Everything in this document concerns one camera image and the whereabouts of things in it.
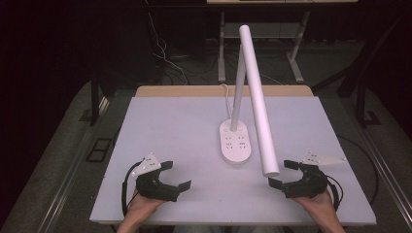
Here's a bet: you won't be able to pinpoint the black cable on floor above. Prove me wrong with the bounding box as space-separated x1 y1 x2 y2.
336 134 380 207

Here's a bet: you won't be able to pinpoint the aluminium rail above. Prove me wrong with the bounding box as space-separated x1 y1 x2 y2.
342 99 412 225
38 96 111 233

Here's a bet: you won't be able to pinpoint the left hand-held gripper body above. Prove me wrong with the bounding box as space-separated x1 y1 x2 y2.
130 152 180 203

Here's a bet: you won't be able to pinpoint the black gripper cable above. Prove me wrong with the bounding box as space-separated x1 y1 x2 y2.
325 174 345 212
120 160 144 217

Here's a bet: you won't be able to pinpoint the black rectangular frame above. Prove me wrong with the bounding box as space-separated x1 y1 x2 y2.
85 137 113 163

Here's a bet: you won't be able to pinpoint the white hanging cables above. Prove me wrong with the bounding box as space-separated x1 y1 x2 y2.
141 0 190 85

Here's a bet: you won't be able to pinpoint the black metal stand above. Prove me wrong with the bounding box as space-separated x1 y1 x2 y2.
88 77 102 127
355 81 382 129

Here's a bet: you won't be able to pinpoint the person's right hand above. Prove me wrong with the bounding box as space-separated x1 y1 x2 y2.
292 190 338 221

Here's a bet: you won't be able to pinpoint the white lamp cable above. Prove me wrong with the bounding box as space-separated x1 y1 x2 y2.
219 83 233 120

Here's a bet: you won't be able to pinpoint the person's left hand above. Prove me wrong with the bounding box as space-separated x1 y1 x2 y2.
123 191 166 221

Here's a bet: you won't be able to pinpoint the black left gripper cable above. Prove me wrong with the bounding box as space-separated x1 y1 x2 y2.
120 160 144 217

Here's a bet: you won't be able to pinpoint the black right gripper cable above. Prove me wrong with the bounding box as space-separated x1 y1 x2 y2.
325 174 345 212

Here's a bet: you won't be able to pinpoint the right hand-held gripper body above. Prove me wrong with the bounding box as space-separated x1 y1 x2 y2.
281 150 347 199

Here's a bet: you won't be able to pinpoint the white desk lamp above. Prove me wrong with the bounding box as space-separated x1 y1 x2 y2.
219 24 281 178

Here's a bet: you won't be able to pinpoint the white desk with metal legs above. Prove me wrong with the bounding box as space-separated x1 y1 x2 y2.
206 0 360 84

